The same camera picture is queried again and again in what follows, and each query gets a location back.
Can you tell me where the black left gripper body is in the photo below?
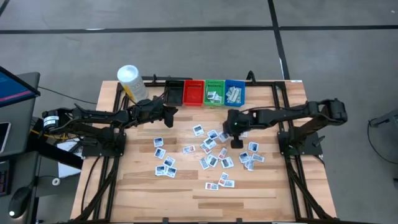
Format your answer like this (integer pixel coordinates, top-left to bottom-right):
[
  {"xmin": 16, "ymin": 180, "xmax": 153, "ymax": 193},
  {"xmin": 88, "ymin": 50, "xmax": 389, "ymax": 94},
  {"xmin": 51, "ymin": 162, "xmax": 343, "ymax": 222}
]
[{"xmin": 133, "ymin": 96, "xmax": 175, "ymax": 128}]

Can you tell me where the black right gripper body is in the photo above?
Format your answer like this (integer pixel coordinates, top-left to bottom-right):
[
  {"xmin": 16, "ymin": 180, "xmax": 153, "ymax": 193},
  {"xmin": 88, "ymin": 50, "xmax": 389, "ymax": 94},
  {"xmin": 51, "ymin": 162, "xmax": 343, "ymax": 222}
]
[{"xmin": 223, "ymin": 108, "xmax": 265, "ymax": 149}]

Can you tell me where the black plastic basket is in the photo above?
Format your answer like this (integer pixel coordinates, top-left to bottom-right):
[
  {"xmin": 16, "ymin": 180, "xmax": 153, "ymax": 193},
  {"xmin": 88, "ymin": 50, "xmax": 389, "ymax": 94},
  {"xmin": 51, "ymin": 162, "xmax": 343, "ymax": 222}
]
[{"xmin": 162, "ymin": 80, "xmax": 185, "ymax": 107}]

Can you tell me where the red plastic basket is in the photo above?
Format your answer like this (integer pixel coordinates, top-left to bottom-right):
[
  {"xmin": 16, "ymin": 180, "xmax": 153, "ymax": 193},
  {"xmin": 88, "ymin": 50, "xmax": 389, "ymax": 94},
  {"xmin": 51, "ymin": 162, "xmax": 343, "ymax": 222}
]
[{"xmin": 182, "ymin": 79, "xmax": 206, "ymax": 108}]

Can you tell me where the white wipes canister yellow label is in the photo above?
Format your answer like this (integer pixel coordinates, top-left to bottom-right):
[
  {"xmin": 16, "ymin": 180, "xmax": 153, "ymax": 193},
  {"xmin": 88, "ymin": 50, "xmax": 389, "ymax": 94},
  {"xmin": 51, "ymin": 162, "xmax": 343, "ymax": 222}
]
[{"xmin": 116, "ymin": 64, "xmax": 149, "ymax": 103}]

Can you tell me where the blue plastic basket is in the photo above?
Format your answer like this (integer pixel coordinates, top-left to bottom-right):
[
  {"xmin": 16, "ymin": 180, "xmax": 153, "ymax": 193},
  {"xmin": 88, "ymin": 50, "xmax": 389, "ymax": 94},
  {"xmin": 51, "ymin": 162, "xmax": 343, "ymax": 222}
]
[{"xmin": 223, "ymin": 78, "xmax": 246, "ymax": 108}]

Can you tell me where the green plastic basket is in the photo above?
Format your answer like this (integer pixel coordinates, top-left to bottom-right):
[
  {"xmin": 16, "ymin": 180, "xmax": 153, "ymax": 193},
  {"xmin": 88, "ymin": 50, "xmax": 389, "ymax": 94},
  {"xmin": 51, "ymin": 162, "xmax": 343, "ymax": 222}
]
[{"xmin": 203, "ymin": 79, "xmax": 226, "ymax": 108}]

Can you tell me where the white paper sheet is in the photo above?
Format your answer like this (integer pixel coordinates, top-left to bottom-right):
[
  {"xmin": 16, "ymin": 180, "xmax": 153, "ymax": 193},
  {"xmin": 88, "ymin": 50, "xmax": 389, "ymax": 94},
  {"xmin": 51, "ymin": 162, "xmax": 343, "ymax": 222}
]
[{"xmin": 57, "ymin": 139, "xmax": 84, "ymax": 179}]

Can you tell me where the black stand beam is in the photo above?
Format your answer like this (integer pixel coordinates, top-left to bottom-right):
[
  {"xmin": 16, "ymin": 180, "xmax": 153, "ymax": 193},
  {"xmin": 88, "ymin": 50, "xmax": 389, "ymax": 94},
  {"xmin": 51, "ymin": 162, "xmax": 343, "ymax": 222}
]
[{"xmin": 26, "ymin": 136, "xmax": 83, "ymax": 170}]

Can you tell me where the grey stand leg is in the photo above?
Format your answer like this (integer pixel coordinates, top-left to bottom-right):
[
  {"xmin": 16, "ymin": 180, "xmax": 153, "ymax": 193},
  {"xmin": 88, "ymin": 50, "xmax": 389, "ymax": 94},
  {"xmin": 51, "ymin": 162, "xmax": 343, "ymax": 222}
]
[{"xmin": 369, "ymin": 108, "xmax": 398, "ymax": 134}]

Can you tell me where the monitor with blue screen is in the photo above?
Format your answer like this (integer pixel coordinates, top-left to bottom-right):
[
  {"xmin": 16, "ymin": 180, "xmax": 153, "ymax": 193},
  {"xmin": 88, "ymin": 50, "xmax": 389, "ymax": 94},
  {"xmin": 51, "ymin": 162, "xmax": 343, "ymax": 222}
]
[{"xmin": 0, "ymin": 65, "xmax": 41, "ymax": 108}]

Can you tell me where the white phone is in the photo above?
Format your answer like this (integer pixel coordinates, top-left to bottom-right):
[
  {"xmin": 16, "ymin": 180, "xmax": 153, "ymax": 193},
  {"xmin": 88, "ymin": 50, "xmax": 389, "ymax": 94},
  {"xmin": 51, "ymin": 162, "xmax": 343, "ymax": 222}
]
[{"xmin": 0, "ymin": 121, "xmax": 12, "ymax": 154}]

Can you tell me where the black computer mouse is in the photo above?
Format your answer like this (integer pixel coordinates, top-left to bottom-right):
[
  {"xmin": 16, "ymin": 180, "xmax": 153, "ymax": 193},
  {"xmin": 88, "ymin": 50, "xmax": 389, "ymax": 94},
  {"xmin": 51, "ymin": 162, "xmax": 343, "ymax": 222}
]
[{"xmin": 8, "ymin": 185, "xmax": 32, "ymax": 219}]

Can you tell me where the black keyboard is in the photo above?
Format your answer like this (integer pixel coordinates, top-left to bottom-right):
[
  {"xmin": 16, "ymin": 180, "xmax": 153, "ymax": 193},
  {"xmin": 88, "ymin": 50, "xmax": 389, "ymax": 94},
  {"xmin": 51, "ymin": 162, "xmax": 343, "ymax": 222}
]
[{"xmin": 0, "ymin": 160, "xmax": 12, "ymax": 197}]

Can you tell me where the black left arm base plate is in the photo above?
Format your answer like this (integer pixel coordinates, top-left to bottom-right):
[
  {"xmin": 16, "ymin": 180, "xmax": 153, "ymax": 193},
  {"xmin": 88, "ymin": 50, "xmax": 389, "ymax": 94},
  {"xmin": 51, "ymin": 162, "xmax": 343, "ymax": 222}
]
[{"xmin": 81, "ymin": 136, "xmax": 126, "ymax": 157}]

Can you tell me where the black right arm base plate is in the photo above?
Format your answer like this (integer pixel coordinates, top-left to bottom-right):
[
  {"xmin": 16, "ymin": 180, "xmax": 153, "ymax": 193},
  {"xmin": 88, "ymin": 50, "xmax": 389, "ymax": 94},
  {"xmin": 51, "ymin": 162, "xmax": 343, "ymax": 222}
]
[{"xmin": 279, "ymin": 132, "xmax": 323, "ymax": 156}]

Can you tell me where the black floor cable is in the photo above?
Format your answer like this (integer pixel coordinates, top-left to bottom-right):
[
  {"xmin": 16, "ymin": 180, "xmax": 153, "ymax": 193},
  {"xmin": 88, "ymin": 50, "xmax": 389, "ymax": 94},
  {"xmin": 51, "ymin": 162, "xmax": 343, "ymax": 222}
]
[
  {"xmin": 37, "ymin": 86, "xmax": 98, "ymax": 106},
  {"xmin": 368, "ymin": 119, "xmax": 398, "ymax": 166}
]

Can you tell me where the black cable under frame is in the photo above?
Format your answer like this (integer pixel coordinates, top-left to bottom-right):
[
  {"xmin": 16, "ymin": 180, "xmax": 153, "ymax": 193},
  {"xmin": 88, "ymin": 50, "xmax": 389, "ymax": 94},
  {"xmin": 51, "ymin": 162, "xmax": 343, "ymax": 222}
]
[{"xmin": 80, "ymin": 155, "xmax": 102, "ymax": 215}]

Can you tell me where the yellow cable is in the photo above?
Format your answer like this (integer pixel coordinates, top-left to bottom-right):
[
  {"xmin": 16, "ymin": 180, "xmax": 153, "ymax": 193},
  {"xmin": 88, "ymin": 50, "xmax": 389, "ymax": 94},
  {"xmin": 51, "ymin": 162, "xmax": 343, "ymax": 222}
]
[{"xmin": 30, "ymin": 129, "xmax": 83, "ymax": 141}]

